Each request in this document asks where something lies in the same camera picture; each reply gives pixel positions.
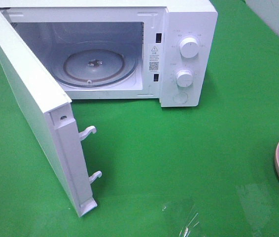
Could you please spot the round door release button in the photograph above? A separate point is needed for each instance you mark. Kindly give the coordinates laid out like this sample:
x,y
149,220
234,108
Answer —
x,y
180,98

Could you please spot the white microwave knob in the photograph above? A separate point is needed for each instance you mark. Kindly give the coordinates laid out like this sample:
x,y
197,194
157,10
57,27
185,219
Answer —
x,y
184,78
189,47

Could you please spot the white microwave door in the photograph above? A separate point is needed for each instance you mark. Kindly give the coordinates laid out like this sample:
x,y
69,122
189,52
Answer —
x,y
47,109

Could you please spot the white microwave oven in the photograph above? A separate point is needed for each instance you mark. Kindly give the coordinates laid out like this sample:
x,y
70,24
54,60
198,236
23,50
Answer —
x,y
46,26

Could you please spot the green table mat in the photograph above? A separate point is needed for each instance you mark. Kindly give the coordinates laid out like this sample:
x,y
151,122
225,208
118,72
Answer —
x,y
150,155

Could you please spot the clear plastic film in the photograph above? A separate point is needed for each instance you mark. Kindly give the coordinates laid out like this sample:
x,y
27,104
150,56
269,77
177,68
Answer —
x,y
245,212

